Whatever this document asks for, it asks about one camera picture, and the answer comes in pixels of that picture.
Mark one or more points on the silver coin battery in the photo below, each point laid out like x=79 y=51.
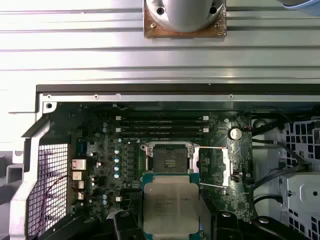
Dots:
x=235 y=133

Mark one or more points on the black RAM slot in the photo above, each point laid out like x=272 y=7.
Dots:
x=162 y=130
x=162 y=117
x=162 y=123
x=162 y=136

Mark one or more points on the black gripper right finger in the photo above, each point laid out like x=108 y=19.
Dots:
x=225 y=227

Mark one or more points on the silver perforated drive cage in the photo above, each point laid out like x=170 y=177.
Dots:
x=300 y=190

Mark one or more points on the CPU socket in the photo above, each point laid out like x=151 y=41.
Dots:
x=170 y=160

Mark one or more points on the brown square base plate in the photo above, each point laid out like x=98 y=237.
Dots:
x=150 y=33

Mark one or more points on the black PC case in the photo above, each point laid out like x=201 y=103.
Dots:
x=160 y=98

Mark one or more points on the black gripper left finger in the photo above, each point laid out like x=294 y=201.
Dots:
x=125 y=227

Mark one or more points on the green motherboard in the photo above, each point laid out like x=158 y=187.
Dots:
x=216 y=198

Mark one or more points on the blue topped capacitor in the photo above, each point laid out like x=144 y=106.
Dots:
x=116 y=160
x=116 y=175
x=116 y=168
x=116 y=151

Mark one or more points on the silver CPU chip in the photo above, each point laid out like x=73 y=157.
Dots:
x=170 y=205

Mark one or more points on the metal socket cover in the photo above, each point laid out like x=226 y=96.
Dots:
x=226 y=168

